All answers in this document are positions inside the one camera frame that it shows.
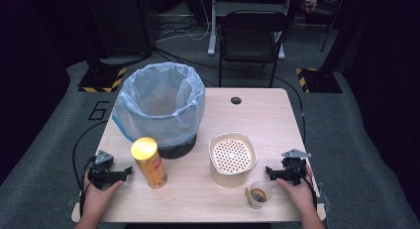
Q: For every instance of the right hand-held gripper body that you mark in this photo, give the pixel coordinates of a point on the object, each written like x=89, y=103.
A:
x=294, y=169

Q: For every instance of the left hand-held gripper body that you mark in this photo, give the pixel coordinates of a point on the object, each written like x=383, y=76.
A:
x=100, y=174

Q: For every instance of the brown tea bag yellow tag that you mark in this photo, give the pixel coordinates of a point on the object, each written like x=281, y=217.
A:
x=258, y=195

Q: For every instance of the orange chips can yellow lid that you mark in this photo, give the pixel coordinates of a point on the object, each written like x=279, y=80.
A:
x=152, y=166

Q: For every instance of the clear plastic cup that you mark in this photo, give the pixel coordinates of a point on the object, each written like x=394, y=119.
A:
x=262, y=204

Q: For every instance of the beige strainer container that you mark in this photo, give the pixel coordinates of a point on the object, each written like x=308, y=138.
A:
x=231, y=156

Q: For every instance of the trash bin with blue bag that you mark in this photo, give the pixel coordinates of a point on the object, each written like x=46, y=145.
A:
x=158, y=123

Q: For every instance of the black trash bin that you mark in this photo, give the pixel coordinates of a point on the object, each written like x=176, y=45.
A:
x=180, y=151

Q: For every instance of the person's left hand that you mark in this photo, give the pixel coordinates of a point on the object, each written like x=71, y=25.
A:
x=97, y=201

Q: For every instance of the person's right hand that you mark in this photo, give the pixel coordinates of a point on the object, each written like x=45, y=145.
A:
x=302, y=197

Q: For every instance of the grey tape strip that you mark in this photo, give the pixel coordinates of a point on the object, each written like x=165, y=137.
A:
x=72, y=202
x=324, y=197

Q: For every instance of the black folding chair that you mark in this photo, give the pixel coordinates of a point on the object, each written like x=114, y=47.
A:
x=252, y=40

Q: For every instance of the black cabinet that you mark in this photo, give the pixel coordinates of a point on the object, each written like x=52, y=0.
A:
x=119, y=24

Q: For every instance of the black base plate hazard stripes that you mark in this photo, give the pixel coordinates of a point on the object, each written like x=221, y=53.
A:
x=100, y=79
x=320, y=81

